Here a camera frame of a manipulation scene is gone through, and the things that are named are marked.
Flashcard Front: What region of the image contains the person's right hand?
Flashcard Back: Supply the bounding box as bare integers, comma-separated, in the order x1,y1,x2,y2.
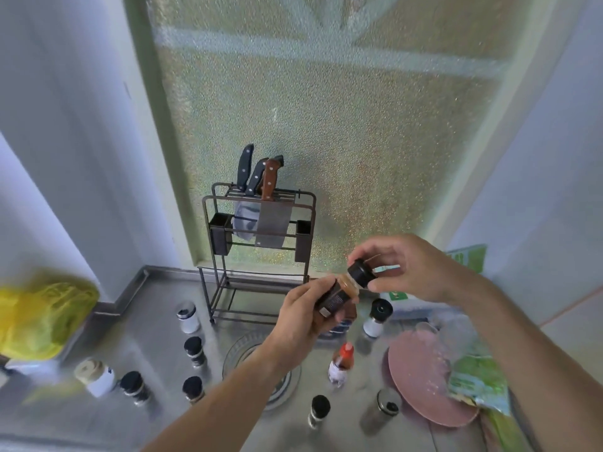
347,234,487,307

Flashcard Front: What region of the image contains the person's left hand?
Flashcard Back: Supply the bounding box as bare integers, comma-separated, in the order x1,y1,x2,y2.
261,276,361,369

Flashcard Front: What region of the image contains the brown spice jar dark label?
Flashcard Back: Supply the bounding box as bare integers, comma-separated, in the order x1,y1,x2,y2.
315,273,361,320

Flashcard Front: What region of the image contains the black jar cap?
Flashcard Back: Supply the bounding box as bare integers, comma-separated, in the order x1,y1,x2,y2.
348,259,378,288

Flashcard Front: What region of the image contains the person's left forearm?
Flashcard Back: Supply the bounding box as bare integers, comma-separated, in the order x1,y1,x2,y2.
141,342,304,452

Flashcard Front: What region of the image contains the person's right forearm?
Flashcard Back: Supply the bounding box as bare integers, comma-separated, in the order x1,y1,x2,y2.
451,273,603,452

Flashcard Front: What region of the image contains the white bottle black cap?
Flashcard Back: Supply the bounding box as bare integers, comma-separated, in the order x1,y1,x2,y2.
362,299,394,339

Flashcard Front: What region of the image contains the dark blue jar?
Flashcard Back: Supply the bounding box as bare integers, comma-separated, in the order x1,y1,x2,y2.
325,317,358,338

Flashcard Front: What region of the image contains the green and white box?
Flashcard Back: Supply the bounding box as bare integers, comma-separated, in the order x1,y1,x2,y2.
381,244,488,317

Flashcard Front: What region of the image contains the red-capped sauce bottle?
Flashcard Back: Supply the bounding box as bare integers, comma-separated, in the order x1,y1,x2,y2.
328,342,355,387

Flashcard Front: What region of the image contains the dark metal knife rack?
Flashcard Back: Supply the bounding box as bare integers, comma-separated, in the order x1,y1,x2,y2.
197,182,317,325

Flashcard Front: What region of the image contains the pink round plate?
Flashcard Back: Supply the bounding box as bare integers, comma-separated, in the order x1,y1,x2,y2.
387,330,480,428

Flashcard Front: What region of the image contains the round metal drain cover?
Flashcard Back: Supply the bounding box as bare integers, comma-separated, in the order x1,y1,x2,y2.
222,330,302,412

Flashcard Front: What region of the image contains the black-lidded spice jar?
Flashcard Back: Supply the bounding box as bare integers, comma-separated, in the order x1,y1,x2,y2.
120,371,152,407
183,336,207,369
182,376,206,404
307,395,332,430

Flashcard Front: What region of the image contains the steel shaker black lid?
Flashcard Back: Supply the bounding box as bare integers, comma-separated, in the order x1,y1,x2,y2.
360,388,403,434

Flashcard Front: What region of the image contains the green plastic food bag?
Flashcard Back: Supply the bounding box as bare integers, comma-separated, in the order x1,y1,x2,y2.
447,346,516,419

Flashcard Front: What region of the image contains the white jar silver lid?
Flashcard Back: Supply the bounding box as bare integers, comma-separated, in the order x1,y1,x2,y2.
176,301,201,335

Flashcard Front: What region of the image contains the frosted glass window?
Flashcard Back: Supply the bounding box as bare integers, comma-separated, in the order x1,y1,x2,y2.
123,0,585,278

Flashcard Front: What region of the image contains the white jar beige lid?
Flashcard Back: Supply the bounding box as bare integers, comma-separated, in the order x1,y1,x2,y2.
74,358,117,399

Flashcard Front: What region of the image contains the yellow plastic bag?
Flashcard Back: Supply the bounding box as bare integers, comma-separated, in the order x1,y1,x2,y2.
0,273,101,363

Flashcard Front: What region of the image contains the brown-handled cleaver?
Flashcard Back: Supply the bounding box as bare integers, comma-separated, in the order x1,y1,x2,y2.
254,155,294,250

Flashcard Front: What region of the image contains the short black-handled knife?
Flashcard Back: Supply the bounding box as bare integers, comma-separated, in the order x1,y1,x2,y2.
244,158,269,197

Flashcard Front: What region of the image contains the long black-handled knife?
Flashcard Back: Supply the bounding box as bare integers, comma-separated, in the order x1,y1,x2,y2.
233,144,261,243

